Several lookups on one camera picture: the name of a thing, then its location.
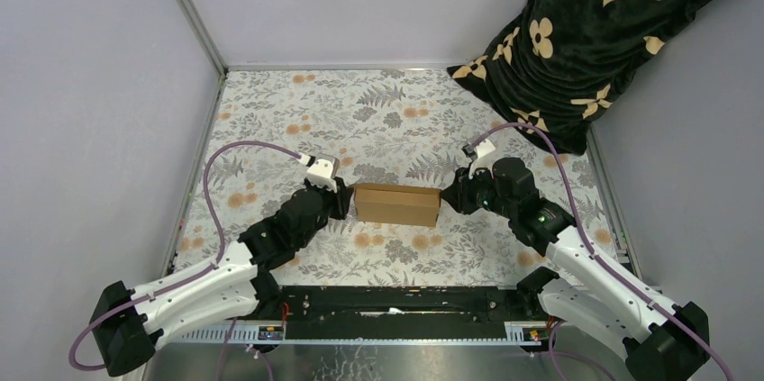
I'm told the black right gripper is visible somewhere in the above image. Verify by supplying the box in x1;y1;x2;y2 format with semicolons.
438;160;515;219

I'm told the brown cardboard box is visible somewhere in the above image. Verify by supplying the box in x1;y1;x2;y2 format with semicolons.
354;183;441;228

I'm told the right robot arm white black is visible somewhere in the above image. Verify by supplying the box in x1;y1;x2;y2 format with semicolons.
441;158;710;380

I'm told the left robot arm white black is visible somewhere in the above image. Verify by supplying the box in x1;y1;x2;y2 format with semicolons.
91;179;353;376

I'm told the floral patterned table mat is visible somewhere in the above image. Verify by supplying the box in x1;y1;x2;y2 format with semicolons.
171;70;623;286

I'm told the black beige flower blanket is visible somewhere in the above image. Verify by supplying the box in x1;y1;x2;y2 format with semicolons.
448;0;713;156

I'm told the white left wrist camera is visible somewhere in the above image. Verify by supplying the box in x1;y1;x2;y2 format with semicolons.
297;153;339;192

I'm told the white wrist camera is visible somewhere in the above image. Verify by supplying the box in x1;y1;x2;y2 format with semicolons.
461;139;496;179
297;153;339;192

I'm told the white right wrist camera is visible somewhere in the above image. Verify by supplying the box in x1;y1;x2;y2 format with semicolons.
461;139;496;179

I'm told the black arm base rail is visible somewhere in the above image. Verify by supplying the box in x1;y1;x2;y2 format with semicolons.
243;286;555;337

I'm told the grey slotted cable duct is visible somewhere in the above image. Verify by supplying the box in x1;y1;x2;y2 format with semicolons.
178;322;547;346

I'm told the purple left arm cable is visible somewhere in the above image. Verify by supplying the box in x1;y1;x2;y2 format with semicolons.
67;141;312;381

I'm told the aluminium frame post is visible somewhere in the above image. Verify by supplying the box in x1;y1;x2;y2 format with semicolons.
176;0;228;77

